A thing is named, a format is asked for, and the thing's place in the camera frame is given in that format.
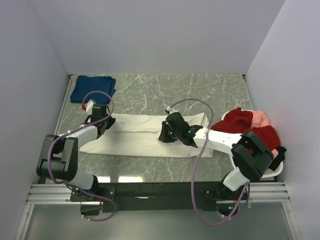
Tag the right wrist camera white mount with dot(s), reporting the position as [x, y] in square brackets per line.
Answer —
[169, 110]

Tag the black base crossbar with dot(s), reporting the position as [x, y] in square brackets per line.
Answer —
[157, 196]

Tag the white laundry basket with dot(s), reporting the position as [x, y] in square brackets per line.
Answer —
[269, 172]

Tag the pink t shirt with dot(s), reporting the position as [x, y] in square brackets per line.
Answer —
[261, 126]

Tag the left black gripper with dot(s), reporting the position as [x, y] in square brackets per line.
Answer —
[111, 121]

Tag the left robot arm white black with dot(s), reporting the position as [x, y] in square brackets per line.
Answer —
[59, 155]

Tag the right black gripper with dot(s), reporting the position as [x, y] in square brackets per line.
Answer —
[163, 137]

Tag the black t shirt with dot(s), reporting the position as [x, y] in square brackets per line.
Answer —
[279, 157]

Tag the folded blue t shirt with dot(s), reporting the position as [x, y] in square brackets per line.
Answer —
[86, 84]

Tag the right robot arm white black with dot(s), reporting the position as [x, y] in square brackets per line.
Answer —
[250, 155]

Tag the aluminium frame rail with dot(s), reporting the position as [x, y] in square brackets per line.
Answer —
[41, 194]

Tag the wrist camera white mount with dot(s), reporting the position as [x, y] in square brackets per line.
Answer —
[169, 110]
[88, 107]

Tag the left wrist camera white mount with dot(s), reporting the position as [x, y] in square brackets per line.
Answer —
[88, 107]

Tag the white t shirt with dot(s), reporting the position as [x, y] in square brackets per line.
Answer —
[137, 136]

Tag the red t shirt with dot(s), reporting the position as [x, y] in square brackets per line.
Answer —
[237, 121]

